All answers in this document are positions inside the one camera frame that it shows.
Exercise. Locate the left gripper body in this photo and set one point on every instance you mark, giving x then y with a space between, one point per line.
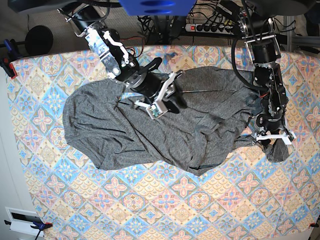
268 127

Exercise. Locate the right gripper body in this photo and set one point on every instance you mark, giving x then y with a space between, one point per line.
155 91

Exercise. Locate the grey t-shirt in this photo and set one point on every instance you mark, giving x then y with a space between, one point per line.
114 134

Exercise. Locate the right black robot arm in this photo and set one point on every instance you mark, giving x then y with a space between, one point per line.
120 65

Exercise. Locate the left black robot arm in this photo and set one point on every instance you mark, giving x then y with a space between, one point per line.
258 34

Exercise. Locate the black power strip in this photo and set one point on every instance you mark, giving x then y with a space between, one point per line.
213 28

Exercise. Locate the patterned colourful tablecloth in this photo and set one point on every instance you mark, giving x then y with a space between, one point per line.
245 198

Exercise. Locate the black round stool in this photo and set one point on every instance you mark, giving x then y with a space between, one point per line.
39 40

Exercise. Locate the red blue table clamp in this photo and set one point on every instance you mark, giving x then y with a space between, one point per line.
12 54

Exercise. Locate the orange blue corner clamp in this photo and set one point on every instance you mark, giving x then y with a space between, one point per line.
40 227

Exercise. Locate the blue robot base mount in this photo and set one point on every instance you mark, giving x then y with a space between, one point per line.
157 7

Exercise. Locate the white wall outlet box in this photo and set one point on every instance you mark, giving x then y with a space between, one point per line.
22 220

